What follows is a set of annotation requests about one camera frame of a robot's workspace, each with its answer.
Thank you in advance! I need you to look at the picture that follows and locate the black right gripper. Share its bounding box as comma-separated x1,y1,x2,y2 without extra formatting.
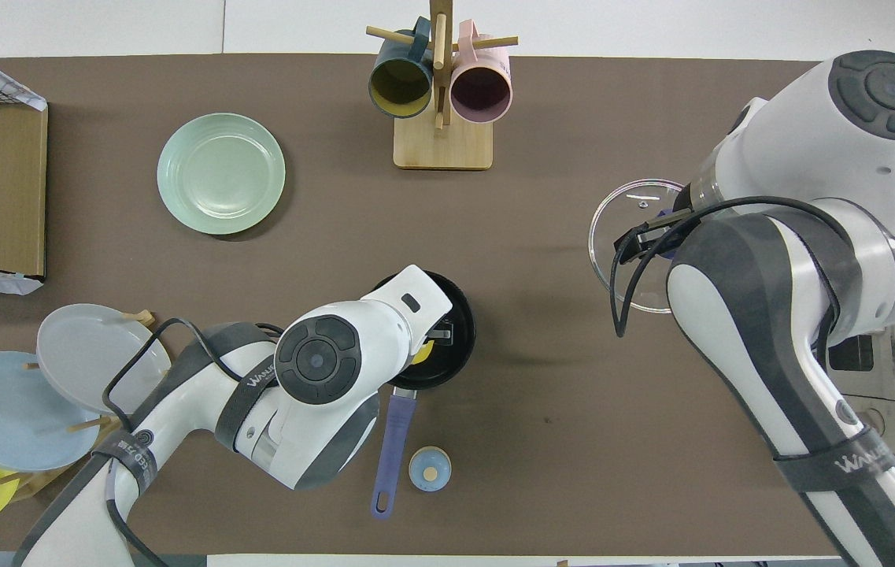
613,211,693,265

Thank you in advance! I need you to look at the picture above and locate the glass lid purple knob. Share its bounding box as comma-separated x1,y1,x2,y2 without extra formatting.
589,179,712,314

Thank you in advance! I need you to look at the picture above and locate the light green plate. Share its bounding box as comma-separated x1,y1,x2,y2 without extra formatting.
157,113,287,235

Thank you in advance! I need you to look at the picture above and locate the grey plate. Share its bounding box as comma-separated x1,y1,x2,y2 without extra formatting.
36,303,172,416

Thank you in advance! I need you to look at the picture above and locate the wooden plate rack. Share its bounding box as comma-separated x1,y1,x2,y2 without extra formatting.
0,309,157,502

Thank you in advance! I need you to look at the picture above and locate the light blue plate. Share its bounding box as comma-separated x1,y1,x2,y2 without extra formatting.
0,351,102,473

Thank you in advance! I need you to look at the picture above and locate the brown table mat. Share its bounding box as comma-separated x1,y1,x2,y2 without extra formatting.
0,54,895,556

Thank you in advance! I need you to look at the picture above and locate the wooden mug tree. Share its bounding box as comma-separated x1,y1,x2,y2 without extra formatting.
365,0,519,171

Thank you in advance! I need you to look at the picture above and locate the pink mug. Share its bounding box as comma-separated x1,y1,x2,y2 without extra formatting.
449,20,513,124

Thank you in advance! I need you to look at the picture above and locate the dark blue mug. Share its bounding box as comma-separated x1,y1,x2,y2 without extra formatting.
368,17,435,120

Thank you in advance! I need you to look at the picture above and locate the black pot purple handle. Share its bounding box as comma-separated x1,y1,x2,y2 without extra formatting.
371,270,477,521

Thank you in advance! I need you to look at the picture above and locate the black velcro cable strap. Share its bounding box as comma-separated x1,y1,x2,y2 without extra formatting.
772,425,895,495
91,429,158,495
766,206,865,351
215,354,281,451

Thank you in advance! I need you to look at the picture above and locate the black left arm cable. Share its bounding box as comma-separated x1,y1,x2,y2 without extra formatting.
103,317,283,567

